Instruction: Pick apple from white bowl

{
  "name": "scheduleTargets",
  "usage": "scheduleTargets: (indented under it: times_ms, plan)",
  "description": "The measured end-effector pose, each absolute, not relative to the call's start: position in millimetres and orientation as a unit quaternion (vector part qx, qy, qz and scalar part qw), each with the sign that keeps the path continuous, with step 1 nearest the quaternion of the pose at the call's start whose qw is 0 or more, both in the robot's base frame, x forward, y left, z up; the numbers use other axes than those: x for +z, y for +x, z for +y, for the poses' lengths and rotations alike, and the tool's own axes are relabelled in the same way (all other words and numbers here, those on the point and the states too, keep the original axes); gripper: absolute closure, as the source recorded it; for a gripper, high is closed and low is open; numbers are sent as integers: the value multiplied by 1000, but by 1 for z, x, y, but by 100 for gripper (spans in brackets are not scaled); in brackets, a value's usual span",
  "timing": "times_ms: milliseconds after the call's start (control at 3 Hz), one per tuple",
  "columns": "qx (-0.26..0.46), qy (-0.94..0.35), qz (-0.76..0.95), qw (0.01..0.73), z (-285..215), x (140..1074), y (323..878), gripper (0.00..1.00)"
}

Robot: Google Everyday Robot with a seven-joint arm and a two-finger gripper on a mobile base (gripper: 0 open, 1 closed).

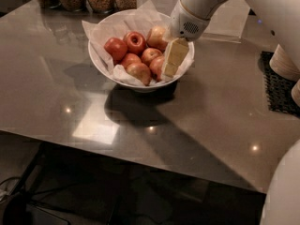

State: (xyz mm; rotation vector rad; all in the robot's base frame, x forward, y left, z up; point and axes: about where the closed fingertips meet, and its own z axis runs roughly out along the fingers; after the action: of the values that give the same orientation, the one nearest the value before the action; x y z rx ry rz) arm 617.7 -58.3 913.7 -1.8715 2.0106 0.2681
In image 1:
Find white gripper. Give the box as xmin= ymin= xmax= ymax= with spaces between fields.
xmin=161 ymin=1 xmax=210 ymax=82

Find large red apple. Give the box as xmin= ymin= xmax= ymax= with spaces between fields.
xmin=149 ymin=56 xmax=165 ymax=82

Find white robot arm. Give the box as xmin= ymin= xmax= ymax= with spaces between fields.
xmin=165 ymin=0 xmax=300 ymax=68

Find yellowish apple at back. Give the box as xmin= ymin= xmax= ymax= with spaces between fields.
xmin=146 ymin=25 xmax=168 ymax=52

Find red apple in centre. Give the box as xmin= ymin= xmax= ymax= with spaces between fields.
xmin=141 ymin=48 xmax=162 ymax=66

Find red apple with stem cavity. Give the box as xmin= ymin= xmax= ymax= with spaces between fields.
xmin=123 ymin=31 xmax=146 ymax=55

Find yellow-red apple at front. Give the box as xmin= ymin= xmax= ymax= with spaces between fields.
xmin=126 ymin=63 xmax=152 ymax=85

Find small red apple lower centre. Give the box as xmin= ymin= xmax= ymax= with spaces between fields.
xmin=120 ymin=53 xmax=141 ymax=68

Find dark red apple left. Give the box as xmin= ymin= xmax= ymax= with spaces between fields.
xmin=104 ymin=37 xmax=128 ymax=63

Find white bowl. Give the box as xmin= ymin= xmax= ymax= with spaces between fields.
xmin=87 ymin=8 xmax=196 ymax=94

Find white paper liner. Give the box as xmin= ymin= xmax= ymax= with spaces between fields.
xmin=82 ymin=0 xmax=195 ymax=87

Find clear acrylic sign holder right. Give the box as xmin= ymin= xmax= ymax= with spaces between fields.
xmin=202 ymin=0 xmax=250 ymax=43

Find stacked paper cups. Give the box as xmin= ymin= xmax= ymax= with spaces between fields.
xmin=269 ymin=45 xmax=300 ymax=82

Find dark round object on floor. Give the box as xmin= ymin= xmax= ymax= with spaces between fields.
xmin=0 ymin=193 xmax=27 ymax=225

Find black cables on floor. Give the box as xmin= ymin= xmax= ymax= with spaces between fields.
xmin=0 ymin=175 xmax=73 ymax=204

